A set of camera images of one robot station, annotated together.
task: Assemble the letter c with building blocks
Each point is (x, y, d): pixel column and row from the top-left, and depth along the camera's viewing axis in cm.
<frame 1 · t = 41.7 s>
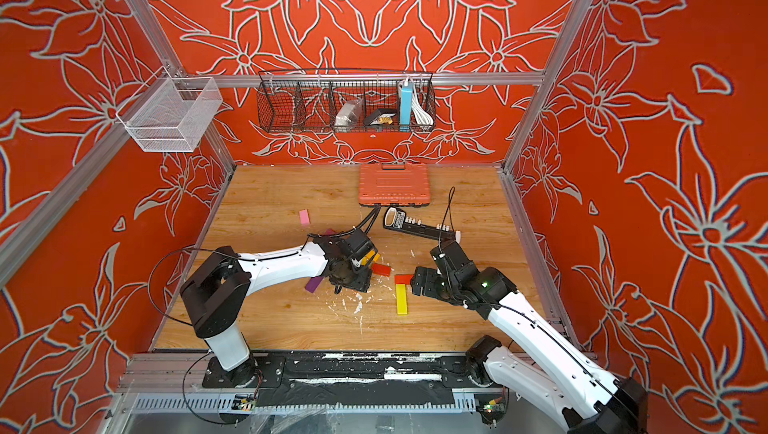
left hand: (363, 282, 87), fingers open
right hand: (417, 285, 75), fingers open
orange plastic tool case: (394, 184, 110), point 5 cm above the table
light pink block: (304, 217, 106), on the table
lime yellow long block: (401, 300, 85), point 2 cm above the table

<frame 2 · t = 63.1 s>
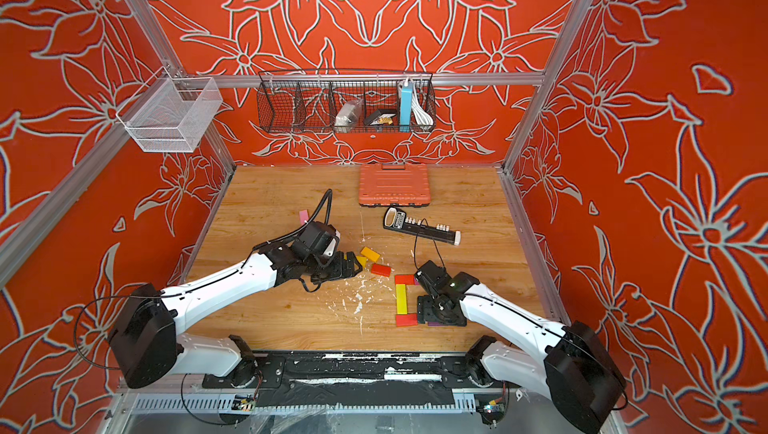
left hand: (352, 269, 81), fingers open
right hand: (426, 317, 81), fingers open
long red block: (404, 320, 85), on the table
the other named things where they were.

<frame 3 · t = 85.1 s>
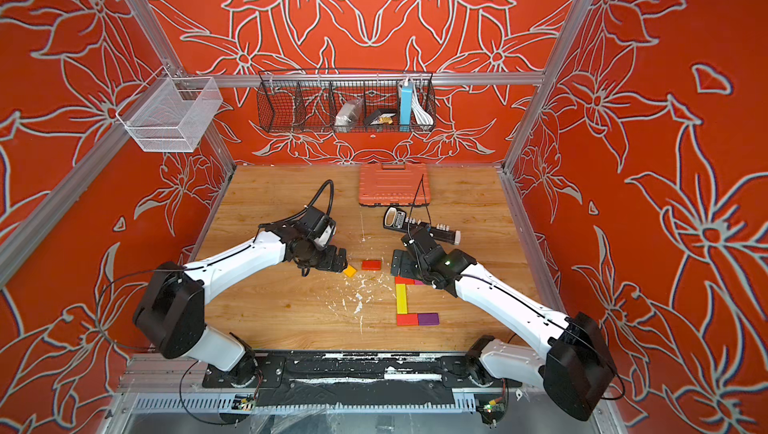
left hand: (335, 261, 86), fingers open
right hand: (397, 265, 80), fingers open
orange block: (350, 271, 89), point 3 cm above the table
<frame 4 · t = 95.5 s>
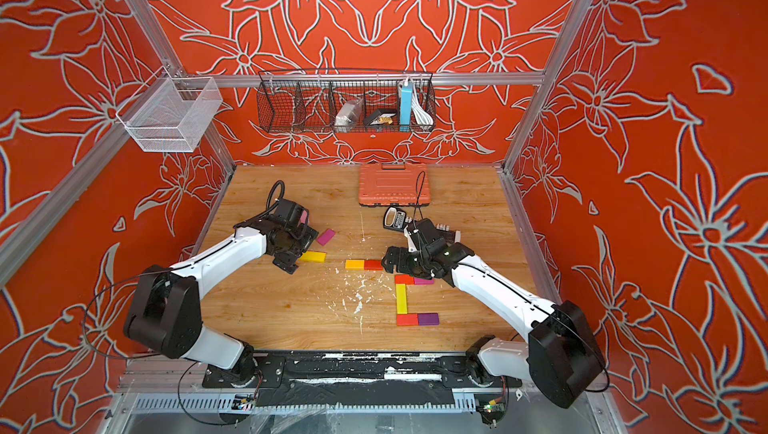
left hand: (312, 245, 89), fingers open
right hand: (387, 265, 80), fingers open
orange block: (354, 264, 96), on the table
magenta block: (326, 237, 100), on the table
bright yellow block: (313, 256, 93), point 3 cm above the table
